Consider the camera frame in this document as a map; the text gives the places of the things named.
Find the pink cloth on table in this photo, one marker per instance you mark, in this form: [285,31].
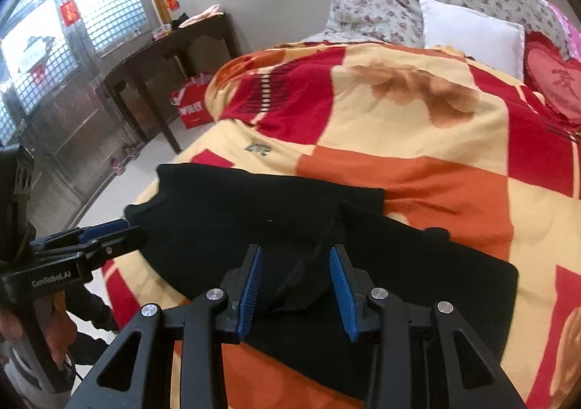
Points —
[208,13]

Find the pink patterned quilt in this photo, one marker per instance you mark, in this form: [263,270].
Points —
[572,34]

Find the red shopping bag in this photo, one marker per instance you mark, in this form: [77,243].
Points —
[189,101]

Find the white pillow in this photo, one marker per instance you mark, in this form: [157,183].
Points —
[495,43]

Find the grey sleeve forearm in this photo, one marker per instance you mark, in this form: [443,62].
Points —
[27,386]

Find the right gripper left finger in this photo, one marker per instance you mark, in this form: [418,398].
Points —
[135,370]

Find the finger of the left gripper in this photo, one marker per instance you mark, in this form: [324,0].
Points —
[101,250]
[79,236]

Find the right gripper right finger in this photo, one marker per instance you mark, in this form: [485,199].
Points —
[423,357]

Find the red heart cushion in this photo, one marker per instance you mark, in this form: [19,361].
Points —
[557,79]

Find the black pants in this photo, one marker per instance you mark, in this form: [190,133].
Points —
[203,219]

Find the floral grey quilt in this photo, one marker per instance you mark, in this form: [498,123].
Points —
[400,21]

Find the dark wooden table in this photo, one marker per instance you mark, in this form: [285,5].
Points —
[136,69]

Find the pair of floor slippers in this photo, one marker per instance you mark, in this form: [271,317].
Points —
[121,157]

